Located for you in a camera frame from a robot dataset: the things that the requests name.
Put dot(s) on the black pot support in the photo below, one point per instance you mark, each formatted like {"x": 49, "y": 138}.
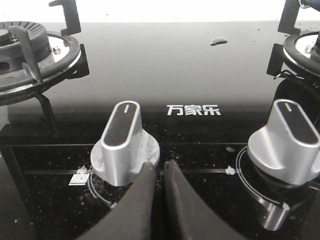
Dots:
{"x": 287, "y": 26}
{"x": 71, "y": 22}

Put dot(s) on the silver right stove knob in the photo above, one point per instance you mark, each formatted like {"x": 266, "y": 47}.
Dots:
{"x": 288, "y": 146}

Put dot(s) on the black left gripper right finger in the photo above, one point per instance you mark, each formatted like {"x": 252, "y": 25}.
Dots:
{"x": 190, "y": 217}

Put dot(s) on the silver left stove knob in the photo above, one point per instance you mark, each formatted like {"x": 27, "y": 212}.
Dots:
{"x": 124, "y": 146}

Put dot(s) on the black left pot support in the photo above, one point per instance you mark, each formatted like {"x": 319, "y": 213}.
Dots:
{"x": 71, "y": 22}

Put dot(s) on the black glass gas stove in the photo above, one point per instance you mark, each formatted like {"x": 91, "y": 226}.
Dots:
{"x": 203, "y": 90}

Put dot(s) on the gas burner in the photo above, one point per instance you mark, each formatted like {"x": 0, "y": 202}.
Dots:
{"x": 302, "y": 51}
{"x": 27, "y": 57}

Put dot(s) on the right gas burner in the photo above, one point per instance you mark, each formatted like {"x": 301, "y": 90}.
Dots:
{"x": 302, "y": 51}

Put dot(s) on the silver stove knob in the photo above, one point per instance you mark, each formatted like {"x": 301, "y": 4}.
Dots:
{"x": 288, "y": 146}
{"x": 124, "y": 146}

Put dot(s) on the black right pot support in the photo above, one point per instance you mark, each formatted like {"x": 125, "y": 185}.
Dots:
{"x": 287, "y": 26}

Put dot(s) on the left gas burner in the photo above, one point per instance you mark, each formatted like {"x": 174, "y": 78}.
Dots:
{"x": 27, "y": 57}

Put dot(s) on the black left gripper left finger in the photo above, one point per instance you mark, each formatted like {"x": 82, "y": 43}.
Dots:
{"x": 131, "y": 217}

